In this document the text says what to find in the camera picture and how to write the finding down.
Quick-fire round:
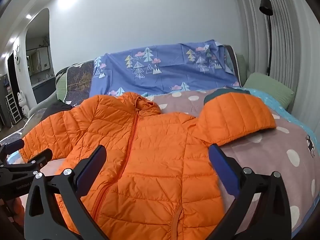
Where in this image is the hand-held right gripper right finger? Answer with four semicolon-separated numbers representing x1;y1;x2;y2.
208;144;293;240

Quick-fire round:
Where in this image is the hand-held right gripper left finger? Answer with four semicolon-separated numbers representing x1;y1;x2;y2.
24;144;111;240

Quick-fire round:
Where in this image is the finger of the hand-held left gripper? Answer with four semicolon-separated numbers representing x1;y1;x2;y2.
0;148;53;178
0;139;25;165

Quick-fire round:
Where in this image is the orange puffer jacket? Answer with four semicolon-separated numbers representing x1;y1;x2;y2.
19;91;277;240

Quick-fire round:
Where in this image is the white rack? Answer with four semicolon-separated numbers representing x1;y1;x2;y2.
5;94;22;124

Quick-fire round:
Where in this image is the white lucky cat figurine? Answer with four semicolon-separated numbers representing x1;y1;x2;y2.
17;91;31;118

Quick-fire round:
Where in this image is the black puffer jacket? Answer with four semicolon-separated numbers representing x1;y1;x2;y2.
44;99;74;117

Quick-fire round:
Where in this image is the teal garment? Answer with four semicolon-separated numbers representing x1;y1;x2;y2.
204;87;252;105

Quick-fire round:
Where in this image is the light blue bedsheet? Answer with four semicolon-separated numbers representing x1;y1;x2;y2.
240;87;317;133

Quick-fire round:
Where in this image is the dark floral pillow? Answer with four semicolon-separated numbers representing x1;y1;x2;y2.
65;59;95;105

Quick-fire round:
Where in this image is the green pillow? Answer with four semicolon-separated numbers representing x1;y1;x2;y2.
244;72;295;106

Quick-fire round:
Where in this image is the blue tree-print pillow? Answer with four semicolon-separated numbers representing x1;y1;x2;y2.
89;39;242;97

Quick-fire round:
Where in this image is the white pleated curtain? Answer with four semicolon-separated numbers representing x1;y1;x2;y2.
231;0;320;120

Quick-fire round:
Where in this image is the black floor lamp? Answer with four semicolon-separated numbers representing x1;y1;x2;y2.
259;0;273;77

